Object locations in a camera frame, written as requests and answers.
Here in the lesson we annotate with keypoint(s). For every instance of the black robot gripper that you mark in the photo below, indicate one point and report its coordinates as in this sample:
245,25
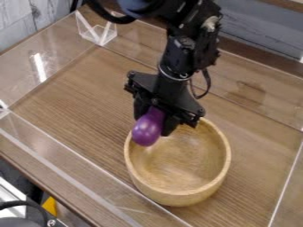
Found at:
167,91

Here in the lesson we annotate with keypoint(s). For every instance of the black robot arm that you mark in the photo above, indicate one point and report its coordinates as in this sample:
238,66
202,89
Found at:
192,22

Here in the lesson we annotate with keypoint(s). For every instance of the clear acrylic corner bracket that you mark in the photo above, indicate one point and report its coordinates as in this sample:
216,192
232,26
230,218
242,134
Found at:
98,34

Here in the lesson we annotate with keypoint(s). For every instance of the clear acrylic table wall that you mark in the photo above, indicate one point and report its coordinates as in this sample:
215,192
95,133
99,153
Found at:
84,188

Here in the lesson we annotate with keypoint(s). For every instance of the purple toy eggplant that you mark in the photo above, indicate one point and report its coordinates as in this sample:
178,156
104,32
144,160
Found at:
147,129

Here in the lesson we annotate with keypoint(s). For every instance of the brown wooden bowl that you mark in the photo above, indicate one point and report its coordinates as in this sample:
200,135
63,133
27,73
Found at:
182,169

